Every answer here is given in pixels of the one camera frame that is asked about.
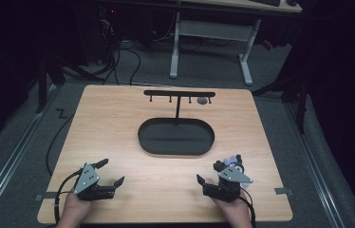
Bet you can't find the metal floor rail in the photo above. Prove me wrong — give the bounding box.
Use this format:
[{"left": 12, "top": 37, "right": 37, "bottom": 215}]
[
  {"left": 284, "top": 103, "right": 347, "bottom": 228},
  {"left": 0, "top": 85, "right": 58, "bottom": 222}
]

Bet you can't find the black metal stand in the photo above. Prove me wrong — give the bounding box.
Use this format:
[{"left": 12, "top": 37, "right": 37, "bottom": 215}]
[
  {"left": 35, "top": 56, "right": 104, "bottom": 114},
  {"left": 252, "top": 75, "right": 310, "bottom": 135}
]

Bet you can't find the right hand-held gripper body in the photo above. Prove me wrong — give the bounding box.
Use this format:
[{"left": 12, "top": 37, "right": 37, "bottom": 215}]
[{"left": 202, "top": 164, "right": 253, "bottom": 204}]

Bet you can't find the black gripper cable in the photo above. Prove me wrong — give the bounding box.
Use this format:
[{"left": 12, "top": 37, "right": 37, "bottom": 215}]
[
  {"left": 240, "top": 186, "right": 257, "bottom": 228},
  {"left": 53, "top": 169, "right": 84, "bottom": 226}
]

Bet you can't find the person's right hand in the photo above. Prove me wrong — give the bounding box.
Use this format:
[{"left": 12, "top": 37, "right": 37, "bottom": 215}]
[{"left": 220, "top": 196, "right": 252, "bottom": 221}]

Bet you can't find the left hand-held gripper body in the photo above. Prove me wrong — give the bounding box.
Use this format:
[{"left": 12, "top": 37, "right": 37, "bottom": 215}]
[{"left": 72, "top": 161, "right": 116, "bottom": 202}]

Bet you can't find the black keyboard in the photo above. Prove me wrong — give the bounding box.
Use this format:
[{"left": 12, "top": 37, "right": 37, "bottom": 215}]
[{"left": 250, "top": 0, "right": 282, "bottom": 8}]

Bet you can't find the bundle of black floor cables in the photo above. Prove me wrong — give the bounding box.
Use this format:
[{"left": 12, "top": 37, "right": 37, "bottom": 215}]
[{"left": 88, "top": 37, "right": 142, "bottom": 86}]

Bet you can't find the dark computer tower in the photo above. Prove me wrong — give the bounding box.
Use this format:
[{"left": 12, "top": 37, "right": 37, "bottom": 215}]
[{"left": 97, "top": 5, "right": 121, "bottom": 65}]

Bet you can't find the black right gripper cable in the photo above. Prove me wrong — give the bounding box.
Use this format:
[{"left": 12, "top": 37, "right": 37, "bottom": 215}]
[{"left": 240, "top": 186, "right": 257, "bottom": 228}]

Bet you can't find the white-legged desk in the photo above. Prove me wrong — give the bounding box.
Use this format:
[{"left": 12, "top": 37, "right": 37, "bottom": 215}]
[{"left": 169, "top": 0, "right": 303, "bottom": 86}]

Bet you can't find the person's left hand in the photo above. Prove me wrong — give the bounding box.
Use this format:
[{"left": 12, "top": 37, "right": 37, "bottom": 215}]
[{"left": 60, "top": 193, "right": 93, "bottom": 220}]

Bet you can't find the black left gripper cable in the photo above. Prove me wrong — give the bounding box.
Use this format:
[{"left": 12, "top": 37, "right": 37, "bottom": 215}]
[{"left": 53, "top": 169, "right": 84, "bottom": 226}]

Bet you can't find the black cable on floor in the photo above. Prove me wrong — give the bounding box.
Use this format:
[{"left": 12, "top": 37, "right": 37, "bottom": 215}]
[{"left": 45, "top": 113, "right": 75, "bottom": 178}]

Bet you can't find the black hook rack with oval tray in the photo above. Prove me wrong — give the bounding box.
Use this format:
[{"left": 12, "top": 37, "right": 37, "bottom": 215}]
[{"left": 137, "top": 89, "right": 216, "bottom": 157}]

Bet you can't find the small purple and pink trinket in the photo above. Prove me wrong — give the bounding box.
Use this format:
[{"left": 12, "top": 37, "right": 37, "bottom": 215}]
[{"left": 222, "top": 154, "right": 246, "bottom": 174}]

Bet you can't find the grey tape strip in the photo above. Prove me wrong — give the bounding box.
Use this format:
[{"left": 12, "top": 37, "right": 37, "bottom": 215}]
[
  {"left": 274, "top": 187, "right": 294, "bottom": 196},
  {"left": 34, "top": 191, "right": 60, "bottom": 202}
]

